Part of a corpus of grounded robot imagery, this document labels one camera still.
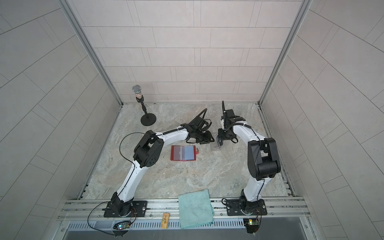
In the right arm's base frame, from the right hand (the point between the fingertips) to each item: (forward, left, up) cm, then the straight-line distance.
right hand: (222, 136), depth 93 cm
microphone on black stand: (+19, +50, -1) cm, 53 cm away
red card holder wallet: (-9, +25, -2) cm, 26 cm away
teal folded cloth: (-38, +19, -4) cm, 42 cm away
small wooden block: (-42, +33, -2) cm, 53 cm away
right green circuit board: (-45, -7, -6) cm, 46 cm away
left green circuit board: (-42, +51, 0) cm, 66 cm away
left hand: (-1, +4, -2) cm, 4 cm away
